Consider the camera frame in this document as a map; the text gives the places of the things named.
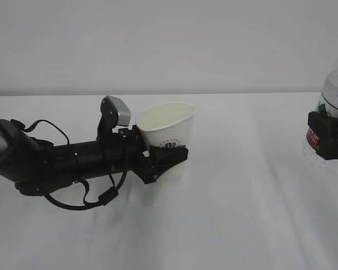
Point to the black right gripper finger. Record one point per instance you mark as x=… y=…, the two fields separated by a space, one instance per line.
x=325 y=131

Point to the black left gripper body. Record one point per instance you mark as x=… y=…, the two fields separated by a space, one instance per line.
x=124 y=150

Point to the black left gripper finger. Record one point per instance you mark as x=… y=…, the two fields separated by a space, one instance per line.
x=164 y=159

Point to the white paper coffee cup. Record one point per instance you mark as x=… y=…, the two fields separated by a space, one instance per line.
x=167 y=125

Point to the clear red-label water bottle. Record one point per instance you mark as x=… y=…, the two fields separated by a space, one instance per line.
x=327 y=104

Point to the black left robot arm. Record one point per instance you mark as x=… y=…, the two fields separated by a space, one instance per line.
x=32 y=164

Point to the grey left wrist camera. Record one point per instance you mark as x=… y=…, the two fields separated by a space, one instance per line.
x=114 y=112

